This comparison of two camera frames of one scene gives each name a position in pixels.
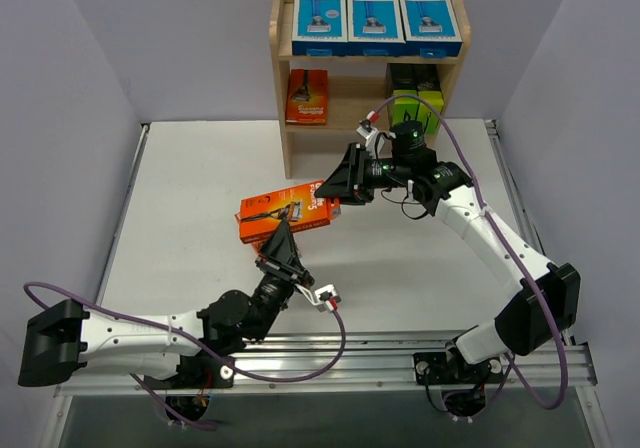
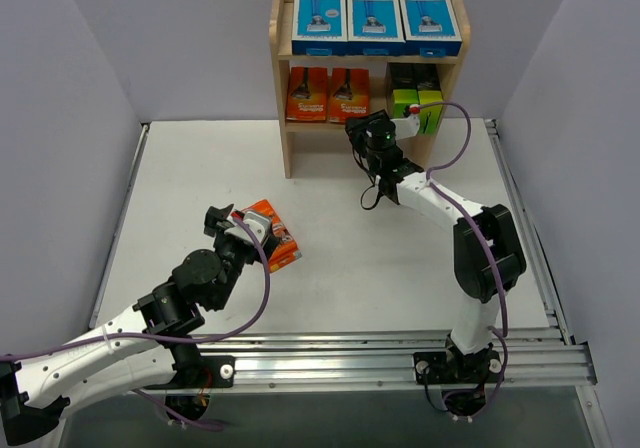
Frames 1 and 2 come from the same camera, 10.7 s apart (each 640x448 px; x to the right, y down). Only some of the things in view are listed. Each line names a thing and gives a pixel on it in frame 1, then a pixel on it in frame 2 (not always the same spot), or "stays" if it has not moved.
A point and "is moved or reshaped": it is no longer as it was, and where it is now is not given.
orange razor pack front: x=261 y=214 to x=350 y=94
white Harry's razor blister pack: x=320 y=26 stays
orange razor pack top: x=307 y=96 stays
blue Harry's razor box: x=430 y=24 stays
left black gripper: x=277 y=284 to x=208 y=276
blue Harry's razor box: x=374 y=23 stays
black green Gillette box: x=428 y=84 stays
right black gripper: x=358 y=173 to x=357 y=131
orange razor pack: x=260 y=246 is moved or reshaped
